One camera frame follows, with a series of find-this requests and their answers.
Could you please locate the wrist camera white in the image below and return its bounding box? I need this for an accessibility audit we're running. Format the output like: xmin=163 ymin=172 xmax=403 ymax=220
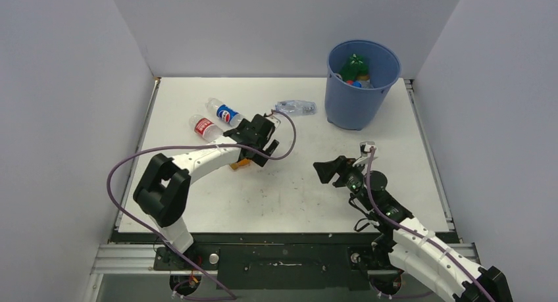
xmin=263 ymin=113 xmax=281 ymax=129
xmin=353 ymin=141 xmax=377 ymax=167

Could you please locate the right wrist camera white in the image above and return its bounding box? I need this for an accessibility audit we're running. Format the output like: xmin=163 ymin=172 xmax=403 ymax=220
xmin=353 ymin=141 xmax=377 ymax=167

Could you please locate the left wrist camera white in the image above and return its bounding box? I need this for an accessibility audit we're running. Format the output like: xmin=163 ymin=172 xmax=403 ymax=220
xmin=263 ymin=113 xmax=281 ymax=129

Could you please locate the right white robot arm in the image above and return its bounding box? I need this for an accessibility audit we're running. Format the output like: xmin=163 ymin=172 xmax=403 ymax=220
xmin=313 ymin=155 xmax=513 ymax=301

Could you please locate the crushed clear water bottle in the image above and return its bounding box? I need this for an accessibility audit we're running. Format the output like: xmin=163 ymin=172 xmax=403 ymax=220
xmin=274 ymin=100 xmax=317 ymax=116

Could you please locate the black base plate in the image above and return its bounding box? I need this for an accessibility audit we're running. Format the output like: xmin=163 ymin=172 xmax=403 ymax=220
xmin=140 ymin=232 xmax=406 ymax=293

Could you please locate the blue plastic bin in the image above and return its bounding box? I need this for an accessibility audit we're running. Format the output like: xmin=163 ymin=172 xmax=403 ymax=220
xmin=324 ymin=39 xmax=401 ymax=130

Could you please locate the orange juice bottle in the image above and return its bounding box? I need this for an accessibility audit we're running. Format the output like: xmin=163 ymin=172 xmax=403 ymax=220
xmin=230 ymin=159 xmax=251 ymax=170

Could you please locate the green plastic bottle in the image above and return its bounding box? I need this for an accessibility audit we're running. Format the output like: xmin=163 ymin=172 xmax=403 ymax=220
xmin=338 ymin=54 xmax=370 ymax=82

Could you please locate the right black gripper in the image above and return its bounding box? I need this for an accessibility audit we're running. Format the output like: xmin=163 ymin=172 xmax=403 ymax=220
xmin=314 ymin=155 xmax=375 ymax=211

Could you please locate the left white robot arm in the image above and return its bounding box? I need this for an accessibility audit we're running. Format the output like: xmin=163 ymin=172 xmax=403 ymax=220
xmin=133 ymin=114 xmax=279 ymax=270

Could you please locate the clear bottle red label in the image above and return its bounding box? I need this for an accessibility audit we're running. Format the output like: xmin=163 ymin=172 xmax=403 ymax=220
xmin=189 ymin=114 xmax=224 ymax=142

